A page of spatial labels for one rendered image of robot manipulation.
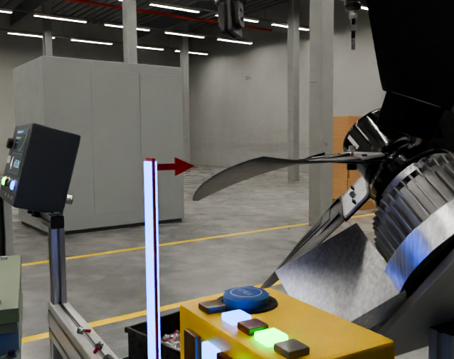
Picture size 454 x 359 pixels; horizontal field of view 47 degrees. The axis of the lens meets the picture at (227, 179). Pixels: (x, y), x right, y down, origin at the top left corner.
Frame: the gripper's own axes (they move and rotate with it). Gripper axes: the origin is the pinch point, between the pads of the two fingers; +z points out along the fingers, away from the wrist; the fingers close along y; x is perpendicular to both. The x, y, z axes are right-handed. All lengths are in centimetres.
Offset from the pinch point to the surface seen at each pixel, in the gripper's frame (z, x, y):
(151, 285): 33.2, -2.1, -12.9
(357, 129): 11.3, 29.3, 9.1
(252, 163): 18.6, 1.3, 1.1
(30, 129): 2, 24, -60
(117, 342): 90, 198, -176
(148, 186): 20.5, -3.6, -11.5
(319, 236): 29.0, 31.9, 0.3
